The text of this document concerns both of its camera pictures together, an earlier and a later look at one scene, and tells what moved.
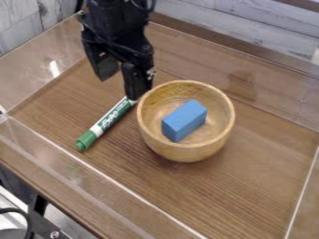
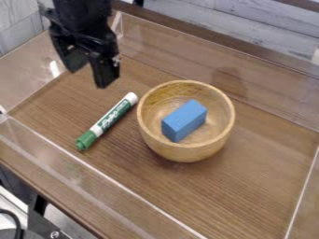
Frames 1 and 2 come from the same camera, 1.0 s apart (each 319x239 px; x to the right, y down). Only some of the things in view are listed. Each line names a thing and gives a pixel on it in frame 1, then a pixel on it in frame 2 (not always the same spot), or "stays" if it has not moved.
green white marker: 106,121 stays
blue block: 186,119 stays
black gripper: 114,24 to 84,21
